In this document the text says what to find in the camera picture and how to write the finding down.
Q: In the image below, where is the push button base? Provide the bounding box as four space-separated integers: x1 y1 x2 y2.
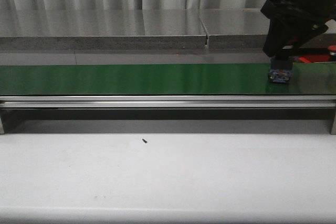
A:
267 39 299 84

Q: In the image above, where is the red tray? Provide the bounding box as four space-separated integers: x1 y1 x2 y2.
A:
298 54 335 63

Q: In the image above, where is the grey stone counter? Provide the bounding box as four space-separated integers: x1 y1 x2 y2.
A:
1 9 269 66

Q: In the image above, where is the green conveyor belt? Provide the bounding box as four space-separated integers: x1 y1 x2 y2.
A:
1 63 335 95

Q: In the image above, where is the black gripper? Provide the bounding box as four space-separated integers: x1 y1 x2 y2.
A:
262 0 335 57

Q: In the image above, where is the red mushroom push button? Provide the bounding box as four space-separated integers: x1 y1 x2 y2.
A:
328 45 336 62

